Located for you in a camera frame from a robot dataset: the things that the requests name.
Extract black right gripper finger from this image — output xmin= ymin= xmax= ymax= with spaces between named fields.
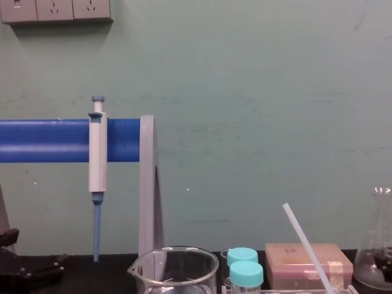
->
xmin=374 ymin=248 xmax=392 ymax=275

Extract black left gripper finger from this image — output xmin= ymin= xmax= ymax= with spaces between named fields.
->
xmin=0 ymin=247 xmax=69 ymax=291
xmin=0 ymin=228 xmax=20 ymax=247

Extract translucent white stirring rod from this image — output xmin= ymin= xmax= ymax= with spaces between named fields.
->
xmin=282 ymin=202 xmax=336 ymax=294

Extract clear glass conical flask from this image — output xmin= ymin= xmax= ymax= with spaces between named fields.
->
xmin=352 ymin=186 xmax=392 ymax=292

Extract brown pipette tip box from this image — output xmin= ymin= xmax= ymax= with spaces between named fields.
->
xmin=265 ymin=243 xmax=354 ymax=290

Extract blue and grey pipette stand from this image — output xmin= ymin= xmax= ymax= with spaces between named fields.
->
xmin=0 ymin=115 xmax=165 ymax=262

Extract white and blue pipette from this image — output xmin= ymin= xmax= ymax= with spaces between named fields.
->
xmin=88 ymin=95 xmax=109 ymax=263

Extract teal capped sample vial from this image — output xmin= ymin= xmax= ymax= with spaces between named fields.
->
xmin=229 ymin=260 xmax=265 ymax=294
xmin=227 ymin=247 xmax=259 ymax=268

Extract open clear glass vial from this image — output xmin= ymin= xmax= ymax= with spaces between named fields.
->
xmin=220 ymin=248 xmax=234 ymax=268

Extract clear glass beaker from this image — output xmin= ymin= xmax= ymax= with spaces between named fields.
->
xmin=127 ymin=244 xmax=220 ymax=294

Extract grey wall socket panel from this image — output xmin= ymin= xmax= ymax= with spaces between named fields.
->
xmin=0 ymin=0 xmax=114 ymax=25

